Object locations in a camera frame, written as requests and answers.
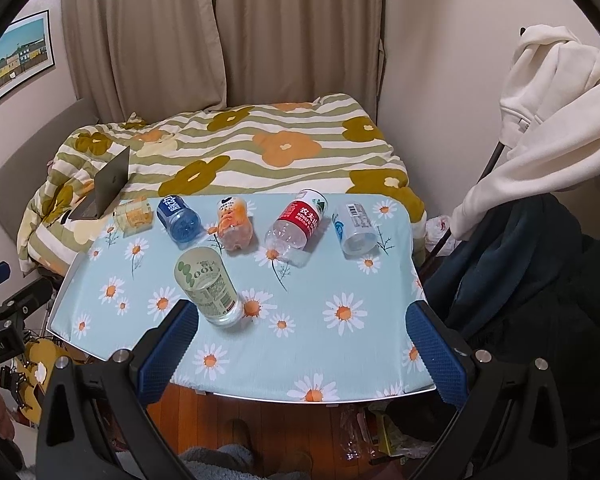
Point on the floral striped blanket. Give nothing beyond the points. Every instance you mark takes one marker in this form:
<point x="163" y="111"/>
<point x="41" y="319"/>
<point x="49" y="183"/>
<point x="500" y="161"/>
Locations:
<point x="280" y="170"/>

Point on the green label clear bottle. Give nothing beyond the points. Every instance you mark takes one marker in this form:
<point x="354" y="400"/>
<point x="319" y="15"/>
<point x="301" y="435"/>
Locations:
<point x="207" y="285"/>

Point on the dark jacket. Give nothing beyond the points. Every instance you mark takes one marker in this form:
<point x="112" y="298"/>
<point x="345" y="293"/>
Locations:
<point x="530" y="285"/>

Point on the grey laptop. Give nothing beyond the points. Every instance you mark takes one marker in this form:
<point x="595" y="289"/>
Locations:
<point x="111" y="177"/>

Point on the white label clear bottle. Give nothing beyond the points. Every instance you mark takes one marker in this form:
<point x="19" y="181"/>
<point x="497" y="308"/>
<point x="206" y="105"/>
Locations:
<point x="355" y="230"/>

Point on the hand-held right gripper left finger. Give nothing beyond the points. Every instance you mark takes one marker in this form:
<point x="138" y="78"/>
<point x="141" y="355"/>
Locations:
<point x="167" y="352"/>

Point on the clear plastic wrapper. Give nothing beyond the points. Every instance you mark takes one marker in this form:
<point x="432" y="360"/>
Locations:
<point x="357" y="435"/>

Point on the white hoodie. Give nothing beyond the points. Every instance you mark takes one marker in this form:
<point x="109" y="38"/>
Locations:
<point x="555" y="110"/>

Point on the wall poster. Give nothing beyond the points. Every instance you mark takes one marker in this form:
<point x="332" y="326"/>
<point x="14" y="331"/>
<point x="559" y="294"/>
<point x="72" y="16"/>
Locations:
<point x="15" y="55"/>

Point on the yellow floral cloth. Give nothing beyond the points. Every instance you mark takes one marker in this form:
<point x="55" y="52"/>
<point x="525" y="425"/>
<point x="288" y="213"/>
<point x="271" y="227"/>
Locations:
<point x="35" y="360"/>

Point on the brown fuzzy slipper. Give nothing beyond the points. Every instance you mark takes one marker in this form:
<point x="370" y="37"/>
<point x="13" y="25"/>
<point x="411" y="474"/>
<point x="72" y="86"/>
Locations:
<point x="295" y="460"/>

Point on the light blue daisy tablecloth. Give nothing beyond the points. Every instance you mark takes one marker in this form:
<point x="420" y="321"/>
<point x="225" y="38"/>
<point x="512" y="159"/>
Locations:
<point x="305" y="340"/>

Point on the yellow snack packet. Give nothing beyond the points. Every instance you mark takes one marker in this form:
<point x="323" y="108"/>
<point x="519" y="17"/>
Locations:
<point x="387" y="435"/>

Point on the beige curtain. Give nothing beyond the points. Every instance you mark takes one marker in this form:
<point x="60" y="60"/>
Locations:
<point x="145" y="35"/>
<point x="300" y="35"/>

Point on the person's left hand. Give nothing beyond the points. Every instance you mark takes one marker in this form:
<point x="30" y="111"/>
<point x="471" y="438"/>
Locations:
<point x="2" y="410"/>

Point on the grey fleece clothing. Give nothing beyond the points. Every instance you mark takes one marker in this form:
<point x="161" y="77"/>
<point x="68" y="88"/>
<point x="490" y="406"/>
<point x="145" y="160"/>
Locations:
<point x="215" y="462"/>

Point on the red label clear bottle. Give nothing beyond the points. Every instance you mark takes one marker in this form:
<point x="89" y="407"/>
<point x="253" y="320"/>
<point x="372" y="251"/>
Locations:
<point x="300" y="222"/>

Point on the black metal rack frame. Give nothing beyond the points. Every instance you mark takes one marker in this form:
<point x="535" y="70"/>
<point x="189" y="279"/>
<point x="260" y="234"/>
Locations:
<point x="486" y="169"/>

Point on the grey upholstered headboard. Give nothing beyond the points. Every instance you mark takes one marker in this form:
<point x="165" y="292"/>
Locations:
<point x="25" y="170"/>

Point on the blue label clear bottle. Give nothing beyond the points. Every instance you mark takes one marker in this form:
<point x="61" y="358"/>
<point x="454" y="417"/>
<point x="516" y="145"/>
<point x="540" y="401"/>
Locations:
<point x="180" y="222"/>

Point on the orange figure-shaped bottle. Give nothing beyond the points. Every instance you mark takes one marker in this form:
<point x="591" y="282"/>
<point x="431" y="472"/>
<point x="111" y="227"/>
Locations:
<point x="232" y="227"/>

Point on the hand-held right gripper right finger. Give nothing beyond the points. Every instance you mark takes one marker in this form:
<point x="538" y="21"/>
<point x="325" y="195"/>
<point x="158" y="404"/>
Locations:
<point x="437" y="355"/>

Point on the white plastic bag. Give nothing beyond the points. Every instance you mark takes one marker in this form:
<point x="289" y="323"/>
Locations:
<point x="436" y="227"/>

